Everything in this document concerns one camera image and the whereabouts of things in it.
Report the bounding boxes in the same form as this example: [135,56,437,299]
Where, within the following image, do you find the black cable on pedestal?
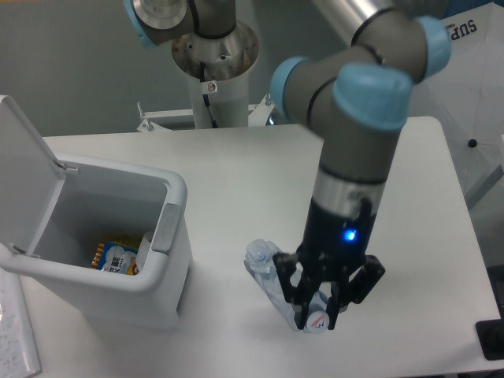
[198,61,219,129]

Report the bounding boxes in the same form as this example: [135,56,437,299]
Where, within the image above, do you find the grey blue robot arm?
[124,1,451,332]

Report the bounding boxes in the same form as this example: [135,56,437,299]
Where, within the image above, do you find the white umbrella with lettering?
[410,2,503,203]

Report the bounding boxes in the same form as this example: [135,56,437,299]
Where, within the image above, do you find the black device at edge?
[476,319,503,361]

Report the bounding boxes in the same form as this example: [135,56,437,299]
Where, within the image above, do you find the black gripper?
[272,198,386,330]

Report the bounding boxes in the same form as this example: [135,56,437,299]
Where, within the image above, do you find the white trash can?
[1,95,192,330]

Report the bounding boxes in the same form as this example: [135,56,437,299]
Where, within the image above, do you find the crushed clear plastic bottle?
[244,239,329,334]

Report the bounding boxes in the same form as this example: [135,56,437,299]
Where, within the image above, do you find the white metal base frame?
[136,94,290,132]

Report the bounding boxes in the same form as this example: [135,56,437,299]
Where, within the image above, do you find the clear plastic wrapper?
[136,231,154,272]

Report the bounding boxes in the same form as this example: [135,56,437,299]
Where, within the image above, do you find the colourful snack package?
[91,235,141,276]

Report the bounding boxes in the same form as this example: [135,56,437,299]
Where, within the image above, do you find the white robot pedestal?
[172,20,259,129]

